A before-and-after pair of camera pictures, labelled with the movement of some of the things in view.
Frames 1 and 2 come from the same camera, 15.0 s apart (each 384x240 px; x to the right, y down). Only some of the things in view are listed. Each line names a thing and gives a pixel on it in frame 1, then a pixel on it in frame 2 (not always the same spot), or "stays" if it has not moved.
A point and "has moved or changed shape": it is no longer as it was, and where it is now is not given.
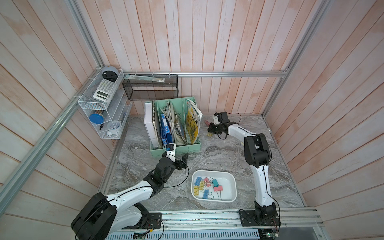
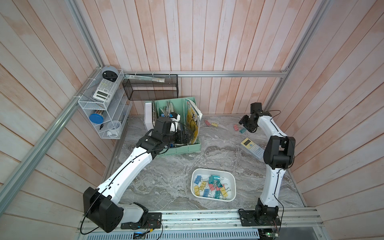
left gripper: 184,165 → 186,139
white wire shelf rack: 106,106 stays
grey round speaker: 109,72 stays
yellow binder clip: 201,185 stays
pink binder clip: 220,188 → 211,186
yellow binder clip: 196,190 stays
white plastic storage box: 213,185 stays
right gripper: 210,129 → 242,120
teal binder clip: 215,183 has moved or changed shape
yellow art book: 193,117 stays
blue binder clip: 205,194 stays
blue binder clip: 197,181 stays
